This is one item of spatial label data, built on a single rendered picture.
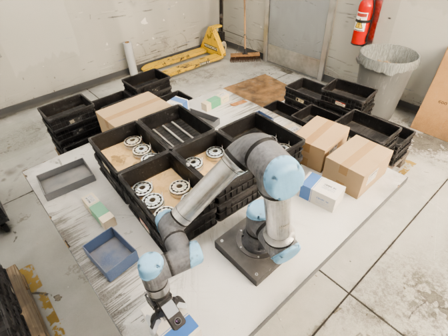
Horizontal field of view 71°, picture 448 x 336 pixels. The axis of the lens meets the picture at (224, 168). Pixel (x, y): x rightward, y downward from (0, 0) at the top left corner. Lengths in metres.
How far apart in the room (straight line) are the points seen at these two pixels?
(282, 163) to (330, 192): 0.83
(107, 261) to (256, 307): 0.68
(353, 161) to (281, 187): 0.94
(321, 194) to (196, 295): 0.76
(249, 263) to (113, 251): 0.62
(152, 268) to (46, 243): 1.87
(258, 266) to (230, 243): 0.16
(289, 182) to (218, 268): 0.67
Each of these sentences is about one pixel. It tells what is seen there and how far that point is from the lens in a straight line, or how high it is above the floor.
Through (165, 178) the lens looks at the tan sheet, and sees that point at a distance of 1.66.
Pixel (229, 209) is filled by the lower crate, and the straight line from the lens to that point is 1.57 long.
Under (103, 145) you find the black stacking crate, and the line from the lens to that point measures 1.96.
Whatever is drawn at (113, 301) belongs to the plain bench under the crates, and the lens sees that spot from 1.44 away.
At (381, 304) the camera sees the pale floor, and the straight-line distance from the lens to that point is 2.31.
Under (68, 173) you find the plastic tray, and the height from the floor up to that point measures 0.70.
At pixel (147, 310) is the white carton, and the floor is 0.80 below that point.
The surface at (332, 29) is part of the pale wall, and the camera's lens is 4.44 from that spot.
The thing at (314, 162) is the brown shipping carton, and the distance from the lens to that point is 1.88.
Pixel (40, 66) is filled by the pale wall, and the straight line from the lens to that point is 4.63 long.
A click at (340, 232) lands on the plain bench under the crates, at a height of 0.70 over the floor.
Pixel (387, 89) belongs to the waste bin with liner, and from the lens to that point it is 3.66.
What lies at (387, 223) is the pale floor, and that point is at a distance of 2.74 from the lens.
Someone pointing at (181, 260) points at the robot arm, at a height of 1.10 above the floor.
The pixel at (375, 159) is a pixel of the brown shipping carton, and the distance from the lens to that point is 1.82.
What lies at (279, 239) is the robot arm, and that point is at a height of 1.00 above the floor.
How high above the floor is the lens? 1.91
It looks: 40 degrees down
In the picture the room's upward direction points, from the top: 2 degrees counter-clockwise
